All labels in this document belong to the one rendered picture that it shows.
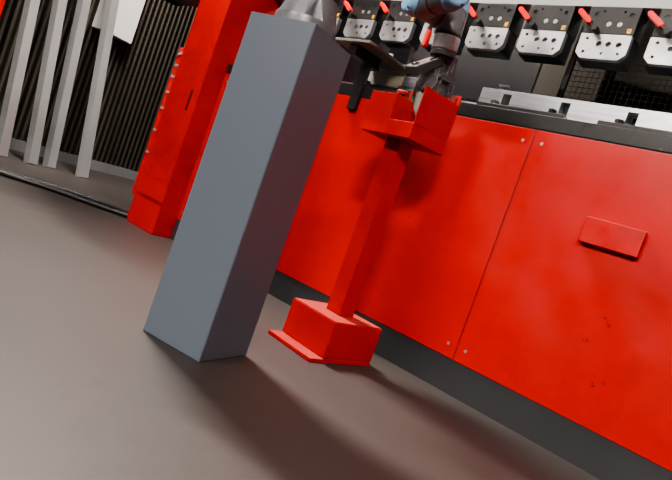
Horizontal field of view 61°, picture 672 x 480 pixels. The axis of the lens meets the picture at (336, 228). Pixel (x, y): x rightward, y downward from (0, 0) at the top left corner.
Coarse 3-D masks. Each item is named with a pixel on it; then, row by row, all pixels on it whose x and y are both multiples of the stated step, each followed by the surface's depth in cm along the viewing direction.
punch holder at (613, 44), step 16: (592, 16) 176; (608, 16) 173; (624, 16) 170; (640, 16) 167; (592, 32) 175; (608, 32) 172; (624, 32) 169; (640, 32) 171; (576, 48) 177; (592, 48) 174; (608, 48) 171; (624, 48) 168; (592, 64) 178; (608, 64) 173; (624, 64) 170
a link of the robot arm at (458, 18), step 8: (464, 8) 158; (448, 16) 157; (456, 16) 158; (464, 16) 159; (440, 24) 159; (448, 24) 159; (456, 24) 159; (464, 24) 161; (440, 32) 162; (448, 32) 159; (456, 32) 159
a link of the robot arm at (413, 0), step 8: (408, 0) 154; (416, 0) 153; (424, 0) 150; (408, 8) 155; (416, 8) 154; (424, 8) 152; (416, 16) 157; (424, 16) 155; (432, 16) 154; (440, 16) 157; (432, 24) 160
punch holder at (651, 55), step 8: (664, 16) 163; (664, 24) 162; (656, 32) 163; (656, 40) 162; (664, 40) 161; (648, 48) 163; (656, 48) 162; (664, 48) 161; (648, 56) 163; (656, 56) 162; (664, 56) 160; (648, 64) 164; (656, 64) 161; (664, 64) 160; (648, 72) 169; (656, 72) 167; (664, 72) 165
